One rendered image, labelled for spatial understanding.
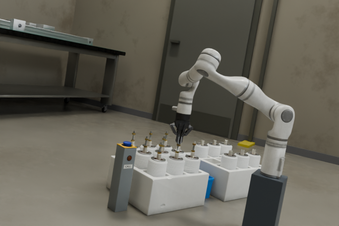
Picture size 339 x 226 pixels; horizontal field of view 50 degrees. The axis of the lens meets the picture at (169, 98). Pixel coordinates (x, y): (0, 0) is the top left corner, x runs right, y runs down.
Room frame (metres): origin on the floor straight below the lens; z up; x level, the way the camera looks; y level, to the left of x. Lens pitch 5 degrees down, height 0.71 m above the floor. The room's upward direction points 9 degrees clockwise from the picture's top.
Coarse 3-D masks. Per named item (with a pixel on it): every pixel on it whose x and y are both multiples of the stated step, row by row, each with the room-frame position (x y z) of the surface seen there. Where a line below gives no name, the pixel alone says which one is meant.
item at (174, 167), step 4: (168, 160) 1.82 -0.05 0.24; (172, 160) 1.81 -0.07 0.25; (176, 160) 1.81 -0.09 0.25; (180, 160) 1.82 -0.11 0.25; (184, 160) 1.84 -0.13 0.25; (168, 164) 1.82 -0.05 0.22; (172, 164) 1.81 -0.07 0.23; (176, 164) 1.80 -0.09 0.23; (180, 164) 1.81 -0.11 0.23; (168, 168) 1.81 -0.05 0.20; (172, 168) 1.80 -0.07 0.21; (176, 168) 1.80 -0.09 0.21; (180, 168) 1.81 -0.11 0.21; (168, 172) 1.81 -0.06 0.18; (172, 172) 1.80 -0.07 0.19; (176, 172) 1.80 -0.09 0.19; (180, 172) 1.81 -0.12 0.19
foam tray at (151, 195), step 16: (112, 160) 1.94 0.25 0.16; (144, 176) 1.72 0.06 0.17; (176, 176) 1.77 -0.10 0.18; (192, 176) 1.83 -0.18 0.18; (208, 176) 1.92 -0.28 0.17; (144, 192) 1.70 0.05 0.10; (160, 192) 1.70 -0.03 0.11; (176, 192) 1.77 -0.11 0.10; (192, 192) 1.85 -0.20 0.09; (144, 208) 1.69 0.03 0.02; (160, 208) 1.71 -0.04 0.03; (176, 208) 1.78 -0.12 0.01
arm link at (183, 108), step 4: (180, 104) 1.82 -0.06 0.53; (184, 104) 1.81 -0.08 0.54; (188, 104) 1.82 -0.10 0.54; (172, 108) 1.89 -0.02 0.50; (176, 108) 1.88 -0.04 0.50; (180, 108) 1.82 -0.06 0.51; (184, 108) 1.81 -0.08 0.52; (188, 108) 1.82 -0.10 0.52; (180, 112) 1.82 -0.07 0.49; (184, 112) 1.81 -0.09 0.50; (188, 112) 1.82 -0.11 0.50
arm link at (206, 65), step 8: (200, 56) 1.53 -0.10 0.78; (208, 56) 1.52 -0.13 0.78; (200, 64) 1.51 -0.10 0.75; (208, 64) 1.50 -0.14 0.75; (216, 64) 1.53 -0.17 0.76; (200, 72) 1.53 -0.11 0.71; (208, 72) 1.51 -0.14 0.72; (216, 72) 1.52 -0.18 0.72; (216, 80) 1.54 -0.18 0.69; (224, 80) 1.53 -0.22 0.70; (232, 80) 1.54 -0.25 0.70; (240, 80) 1.55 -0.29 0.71; (248, 80) 1.57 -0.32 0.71; (232, 88) 1.55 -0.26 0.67; (240, 88) 1.55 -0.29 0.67
